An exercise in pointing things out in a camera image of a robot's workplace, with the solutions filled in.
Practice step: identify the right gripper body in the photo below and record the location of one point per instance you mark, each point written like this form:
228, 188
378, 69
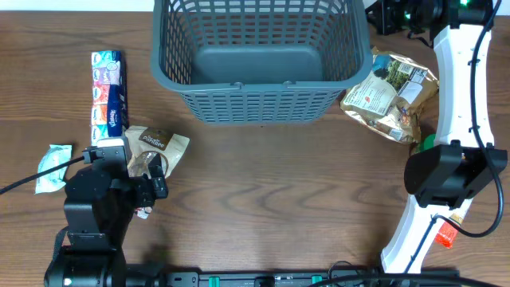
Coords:
393, 17

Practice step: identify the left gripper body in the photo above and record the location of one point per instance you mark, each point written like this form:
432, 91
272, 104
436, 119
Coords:
146, 193

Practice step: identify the brown Pantree snack pouch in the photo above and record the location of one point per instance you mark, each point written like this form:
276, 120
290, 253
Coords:
144, 144

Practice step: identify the Kleenex tissue multipack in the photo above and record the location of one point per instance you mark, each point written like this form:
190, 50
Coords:
109, 95

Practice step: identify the small teal tissue packet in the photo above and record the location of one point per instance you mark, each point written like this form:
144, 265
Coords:
55, 156

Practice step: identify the gold coffee bag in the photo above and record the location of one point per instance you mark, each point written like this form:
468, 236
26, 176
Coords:
390, 100

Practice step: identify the grey plastic basket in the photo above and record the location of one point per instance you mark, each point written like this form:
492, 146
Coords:
259, 61

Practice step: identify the green lid jar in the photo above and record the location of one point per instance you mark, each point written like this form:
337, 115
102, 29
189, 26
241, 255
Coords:
426, 144

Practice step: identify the orange pasta packet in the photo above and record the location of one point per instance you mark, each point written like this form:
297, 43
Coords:
447, 234

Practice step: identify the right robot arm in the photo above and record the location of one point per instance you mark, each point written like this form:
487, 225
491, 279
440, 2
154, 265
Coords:
463, 159

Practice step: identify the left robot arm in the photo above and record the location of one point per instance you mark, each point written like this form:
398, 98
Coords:
101, 200

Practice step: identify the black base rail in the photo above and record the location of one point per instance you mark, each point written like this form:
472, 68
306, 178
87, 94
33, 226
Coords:
193, 279

